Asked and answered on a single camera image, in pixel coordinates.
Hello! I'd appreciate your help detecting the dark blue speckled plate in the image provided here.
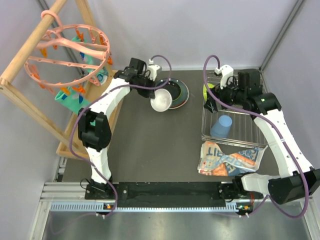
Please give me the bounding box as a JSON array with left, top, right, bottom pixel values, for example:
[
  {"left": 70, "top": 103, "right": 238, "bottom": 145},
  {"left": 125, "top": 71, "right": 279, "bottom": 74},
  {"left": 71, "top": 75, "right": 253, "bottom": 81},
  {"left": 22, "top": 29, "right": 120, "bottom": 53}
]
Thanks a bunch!
[{"left": 162, "top": 78, "right": 190, "bottom": 110}]

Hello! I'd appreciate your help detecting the aluminium frame rail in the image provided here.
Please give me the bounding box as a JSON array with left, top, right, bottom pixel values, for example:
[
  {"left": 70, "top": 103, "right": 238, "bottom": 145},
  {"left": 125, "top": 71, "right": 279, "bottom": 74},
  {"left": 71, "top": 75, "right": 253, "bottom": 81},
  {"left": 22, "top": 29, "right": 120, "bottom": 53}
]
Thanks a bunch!
[{"left": 27, "top": 181, "right": 320, "bottom": 240}]

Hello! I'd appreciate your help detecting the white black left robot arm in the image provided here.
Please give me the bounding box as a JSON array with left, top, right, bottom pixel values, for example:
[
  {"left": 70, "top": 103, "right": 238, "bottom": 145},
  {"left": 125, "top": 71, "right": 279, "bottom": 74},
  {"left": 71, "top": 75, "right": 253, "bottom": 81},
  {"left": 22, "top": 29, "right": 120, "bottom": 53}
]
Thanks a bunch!
[{"left": 77, "top": 58, "right": 162, "bottom": 200}]

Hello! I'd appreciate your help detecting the teal patterned sock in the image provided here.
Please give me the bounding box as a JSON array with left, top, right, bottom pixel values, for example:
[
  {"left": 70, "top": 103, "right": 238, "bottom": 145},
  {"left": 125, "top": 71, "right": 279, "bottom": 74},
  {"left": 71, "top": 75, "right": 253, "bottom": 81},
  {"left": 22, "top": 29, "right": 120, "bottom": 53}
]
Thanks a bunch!
[
  {"left": 54, "top": 87, "right": 90, "bottom": 115},
  {"left": 71, "top": 36, "right": 109, "bottom": 86}
]

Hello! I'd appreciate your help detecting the white bowl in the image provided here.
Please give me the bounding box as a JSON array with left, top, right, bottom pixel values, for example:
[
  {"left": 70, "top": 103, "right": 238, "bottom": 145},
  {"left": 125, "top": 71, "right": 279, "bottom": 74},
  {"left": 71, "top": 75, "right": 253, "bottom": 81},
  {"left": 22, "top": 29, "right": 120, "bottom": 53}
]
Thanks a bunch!
[{"left": 150, "top": 88, "right": 173, "bottom": 113}]

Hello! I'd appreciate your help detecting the wire dish rack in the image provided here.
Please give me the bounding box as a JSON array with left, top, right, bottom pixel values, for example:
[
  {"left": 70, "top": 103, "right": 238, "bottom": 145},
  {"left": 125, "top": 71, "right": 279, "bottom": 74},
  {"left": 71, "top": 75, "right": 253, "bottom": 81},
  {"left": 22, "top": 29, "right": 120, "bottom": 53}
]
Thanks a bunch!
[{"left": 201, "top": 72, "right": 269, "bottom": 148}]

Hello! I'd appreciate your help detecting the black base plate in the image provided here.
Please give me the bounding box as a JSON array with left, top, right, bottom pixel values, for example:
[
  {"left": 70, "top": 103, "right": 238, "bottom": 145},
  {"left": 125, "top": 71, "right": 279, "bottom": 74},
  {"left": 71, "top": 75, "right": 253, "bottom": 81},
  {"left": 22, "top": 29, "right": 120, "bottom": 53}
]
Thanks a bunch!
[{"left": 84, "top": 182, "right": 263, "bottom": 208}]

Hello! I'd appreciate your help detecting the wooden tray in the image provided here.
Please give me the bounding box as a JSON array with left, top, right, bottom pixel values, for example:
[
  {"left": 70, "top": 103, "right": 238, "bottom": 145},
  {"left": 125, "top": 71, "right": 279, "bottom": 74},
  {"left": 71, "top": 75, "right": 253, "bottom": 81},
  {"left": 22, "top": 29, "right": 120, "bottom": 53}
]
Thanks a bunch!
[{"left": 56, "top": 76, "right": 123, "bottom": 159}]

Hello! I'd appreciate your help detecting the lime green bowl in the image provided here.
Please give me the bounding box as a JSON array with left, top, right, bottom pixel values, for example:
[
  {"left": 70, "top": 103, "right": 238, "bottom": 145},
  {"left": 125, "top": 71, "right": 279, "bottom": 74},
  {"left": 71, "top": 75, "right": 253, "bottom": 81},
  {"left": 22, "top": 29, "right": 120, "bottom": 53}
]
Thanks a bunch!
[{"left": 202, "top": 83, "right": 215, "bottom": 101}]

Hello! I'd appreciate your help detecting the red teal floral plate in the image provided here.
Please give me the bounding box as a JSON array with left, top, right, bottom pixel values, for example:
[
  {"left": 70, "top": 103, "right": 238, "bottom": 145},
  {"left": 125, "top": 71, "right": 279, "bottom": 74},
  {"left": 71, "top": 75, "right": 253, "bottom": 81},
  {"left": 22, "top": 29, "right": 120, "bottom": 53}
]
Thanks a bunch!
[{"left": 169, "top": 93, "right": 190, "bottom": 110}]

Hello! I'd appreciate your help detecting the light blue cup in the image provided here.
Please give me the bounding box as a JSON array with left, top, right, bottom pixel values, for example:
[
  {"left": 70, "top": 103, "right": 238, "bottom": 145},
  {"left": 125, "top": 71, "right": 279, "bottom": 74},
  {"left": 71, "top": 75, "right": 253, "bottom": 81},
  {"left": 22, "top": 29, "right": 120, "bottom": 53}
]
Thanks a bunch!
[{"left": 210, "top": 115, "right": 233, "bottom": 138}]

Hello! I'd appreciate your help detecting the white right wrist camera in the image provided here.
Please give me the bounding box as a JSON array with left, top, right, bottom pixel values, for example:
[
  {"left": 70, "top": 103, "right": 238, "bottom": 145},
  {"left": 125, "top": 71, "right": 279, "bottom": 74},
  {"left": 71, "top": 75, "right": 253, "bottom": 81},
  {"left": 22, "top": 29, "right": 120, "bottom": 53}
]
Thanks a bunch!
[{"left": 214, "top": 64, "right": 234, "bottom": 90}]

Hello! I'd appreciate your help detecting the lime green plate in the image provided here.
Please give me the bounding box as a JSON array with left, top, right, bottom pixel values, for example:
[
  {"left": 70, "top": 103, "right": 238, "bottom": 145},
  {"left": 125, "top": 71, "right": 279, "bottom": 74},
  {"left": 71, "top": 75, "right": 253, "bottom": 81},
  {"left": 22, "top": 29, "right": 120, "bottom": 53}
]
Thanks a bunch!
[{"left": 170, "top": 85, "right": 183, "bottom": 105}]

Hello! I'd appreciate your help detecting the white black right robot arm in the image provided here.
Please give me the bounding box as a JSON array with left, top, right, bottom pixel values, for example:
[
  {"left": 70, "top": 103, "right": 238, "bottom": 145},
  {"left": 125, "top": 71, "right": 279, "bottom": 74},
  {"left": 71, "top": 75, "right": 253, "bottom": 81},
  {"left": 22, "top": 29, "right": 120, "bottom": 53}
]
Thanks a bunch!
[{"left": 204, "top": 65, "right": 320, "bottom": 205}]

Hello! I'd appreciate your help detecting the wooden drying stand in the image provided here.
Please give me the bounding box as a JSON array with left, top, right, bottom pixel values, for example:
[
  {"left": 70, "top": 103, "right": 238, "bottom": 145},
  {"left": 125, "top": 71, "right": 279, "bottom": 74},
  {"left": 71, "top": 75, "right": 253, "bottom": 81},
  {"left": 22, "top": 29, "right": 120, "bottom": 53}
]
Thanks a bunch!
[{"left": 0, "top": 0, "right": 114, "bottom": 149}]

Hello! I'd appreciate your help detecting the printed dish towel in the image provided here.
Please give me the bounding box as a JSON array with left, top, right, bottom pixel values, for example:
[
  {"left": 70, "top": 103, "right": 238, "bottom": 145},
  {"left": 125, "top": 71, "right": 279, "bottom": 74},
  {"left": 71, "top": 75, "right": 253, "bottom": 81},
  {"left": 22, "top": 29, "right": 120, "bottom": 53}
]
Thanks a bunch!
[{"left": 197, "top": 141, "right": 267, "bottom": 177}]

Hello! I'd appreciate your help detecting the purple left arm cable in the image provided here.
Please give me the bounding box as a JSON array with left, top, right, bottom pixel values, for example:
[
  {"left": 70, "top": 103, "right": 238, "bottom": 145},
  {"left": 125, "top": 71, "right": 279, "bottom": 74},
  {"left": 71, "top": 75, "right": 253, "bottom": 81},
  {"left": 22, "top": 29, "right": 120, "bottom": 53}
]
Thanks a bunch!
[{"left": 69, "top": 55, "right": 173, "bottom": 218}]

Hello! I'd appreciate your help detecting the pink round clip hanger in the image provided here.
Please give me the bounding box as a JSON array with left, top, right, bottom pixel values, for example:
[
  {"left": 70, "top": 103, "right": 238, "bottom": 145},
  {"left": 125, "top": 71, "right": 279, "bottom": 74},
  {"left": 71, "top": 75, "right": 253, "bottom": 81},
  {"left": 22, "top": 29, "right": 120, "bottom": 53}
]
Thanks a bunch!
[{"left": 24, "top": 10, "right": 111, "bottom": 94}]

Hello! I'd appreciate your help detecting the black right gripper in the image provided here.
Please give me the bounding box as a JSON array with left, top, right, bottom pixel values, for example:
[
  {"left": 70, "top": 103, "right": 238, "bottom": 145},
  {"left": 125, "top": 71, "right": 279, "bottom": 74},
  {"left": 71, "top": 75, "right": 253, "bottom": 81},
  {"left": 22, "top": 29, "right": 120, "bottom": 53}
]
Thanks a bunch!
[{"left": 203, "top": 75, "right": 246, "bottom": 114}]

